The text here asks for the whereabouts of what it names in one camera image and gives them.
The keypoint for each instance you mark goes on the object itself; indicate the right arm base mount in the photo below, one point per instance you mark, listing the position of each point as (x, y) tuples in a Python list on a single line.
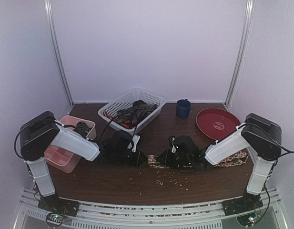
[(240, 205)]

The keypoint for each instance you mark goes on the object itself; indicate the frame post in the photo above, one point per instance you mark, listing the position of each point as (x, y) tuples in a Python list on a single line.
[(244, 41), (57, 53)]

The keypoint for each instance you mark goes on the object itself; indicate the right frame post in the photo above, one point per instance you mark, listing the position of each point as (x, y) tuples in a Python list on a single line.
[(244, 41)]

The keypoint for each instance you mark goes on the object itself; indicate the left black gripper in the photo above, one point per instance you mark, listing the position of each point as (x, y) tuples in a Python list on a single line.
[(137, 162)]

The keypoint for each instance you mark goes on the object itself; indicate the red round plate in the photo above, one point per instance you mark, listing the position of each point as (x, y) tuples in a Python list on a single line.
[(216, 123)]

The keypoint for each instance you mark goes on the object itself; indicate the rolled dark tie in organizer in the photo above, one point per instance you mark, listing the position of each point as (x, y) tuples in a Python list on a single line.
[(82, 129)]

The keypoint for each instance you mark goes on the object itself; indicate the dark ties in basket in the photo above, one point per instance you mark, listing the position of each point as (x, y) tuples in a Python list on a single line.
[(130, 117)]

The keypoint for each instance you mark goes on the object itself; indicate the left frame post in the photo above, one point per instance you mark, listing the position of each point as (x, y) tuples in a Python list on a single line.
[(57, 53)]

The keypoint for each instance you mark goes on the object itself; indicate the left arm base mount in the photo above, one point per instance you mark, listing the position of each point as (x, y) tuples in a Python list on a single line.
[(60, 206)]

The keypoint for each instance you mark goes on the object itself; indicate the dark blue mug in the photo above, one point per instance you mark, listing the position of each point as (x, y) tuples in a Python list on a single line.
[(183, 107)]

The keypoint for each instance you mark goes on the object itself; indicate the paisley patterned tie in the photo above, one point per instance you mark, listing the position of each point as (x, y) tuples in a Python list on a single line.
[(156, 162)]

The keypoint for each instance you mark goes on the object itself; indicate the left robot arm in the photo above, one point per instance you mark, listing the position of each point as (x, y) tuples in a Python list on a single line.
[(45, 131)]

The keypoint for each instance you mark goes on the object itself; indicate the white perforated plastic basket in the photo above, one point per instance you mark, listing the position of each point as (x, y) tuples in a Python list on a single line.
[(126, 100)]

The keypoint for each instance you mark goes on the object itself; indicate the pink compartment organizer box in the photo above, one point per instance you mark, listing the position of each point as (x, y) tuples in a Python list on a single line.
[(62, 159)]

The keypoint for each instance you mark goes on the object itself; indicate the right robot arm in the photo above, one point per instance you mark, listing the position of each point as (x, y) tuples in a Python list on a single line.
[(263, 135)]

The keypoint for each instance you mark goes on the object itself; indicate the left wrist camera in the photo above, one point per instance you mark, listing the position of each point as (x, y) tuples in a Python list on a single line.
[(133, 144)]

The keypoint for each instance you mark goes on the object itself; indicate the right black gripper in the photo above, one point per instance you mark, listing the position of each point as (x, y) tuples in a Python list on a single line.
[(168, 156)]

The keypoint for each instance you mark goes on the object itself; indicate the aluminium front rail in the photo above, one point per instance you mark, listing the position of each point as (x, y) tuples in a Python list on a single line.
[(205, 215)]

